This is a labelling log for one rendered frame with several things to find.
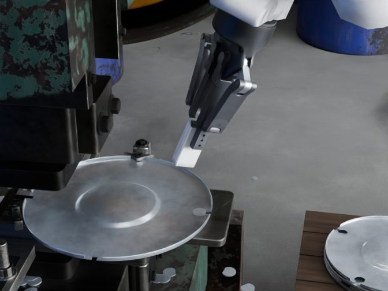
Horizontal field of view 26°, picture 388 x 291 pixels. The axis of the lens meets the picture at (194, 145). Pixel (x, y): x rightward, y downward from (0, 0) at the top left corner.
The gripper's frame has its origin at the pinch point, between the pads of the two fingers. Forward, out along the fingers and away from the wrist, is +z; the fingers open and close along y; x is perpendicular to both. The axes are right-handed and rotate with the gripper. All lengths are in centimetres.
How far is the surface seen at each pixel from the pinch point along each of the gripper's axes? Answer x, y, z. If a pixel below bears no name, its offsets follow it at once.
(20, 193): 12.6, 19.7, 25.6
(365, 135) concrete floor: -157, 129, 71
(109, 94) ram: 5.5, 16.8, 3.9
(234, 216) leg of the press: -29.6, 21.3, 28.7
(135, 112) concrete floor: -89, 178, 103
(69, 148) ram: 12.2, 9.2, 9.0
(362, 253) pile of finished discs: -72, 27, 41
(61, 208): 8.3, 12.9, 22.7
